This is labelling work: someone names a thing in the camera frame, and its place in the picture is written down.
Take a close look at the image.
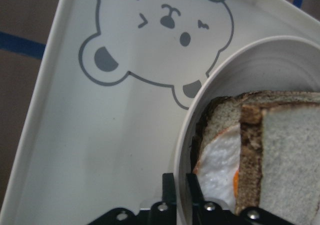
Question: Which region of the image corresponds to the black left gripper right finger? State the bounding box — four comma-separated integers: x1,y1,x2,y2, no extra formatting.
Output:
186,173,204,205

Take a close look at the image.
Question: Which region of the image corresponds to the fried egg toy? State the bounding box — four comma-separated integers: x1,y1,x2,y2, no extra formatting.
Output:
193,124,241,211

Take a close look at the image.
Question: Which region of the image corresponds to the bread slice on plate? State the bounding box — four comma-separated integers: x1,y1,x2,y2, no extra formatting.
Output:
190,90,320,173

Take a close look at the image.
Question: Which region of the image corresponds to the cream bear tray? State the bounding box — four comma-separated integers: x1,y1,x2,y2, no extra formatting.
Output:
0,0,320,225

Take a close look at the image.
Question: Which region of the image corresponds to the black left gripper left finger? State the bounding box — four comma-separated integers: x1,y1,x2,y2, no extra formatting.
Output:
162,173,177,206

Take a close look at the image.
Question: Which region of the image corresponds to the beige round plate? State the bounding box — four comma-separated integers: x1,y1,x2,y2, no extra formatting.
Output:
173,35,320,225

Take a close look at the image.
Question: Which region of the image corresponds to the bread slice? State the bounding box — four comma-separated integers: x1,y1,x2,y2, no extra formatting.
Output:
190,90,320,173
235,101,320,225

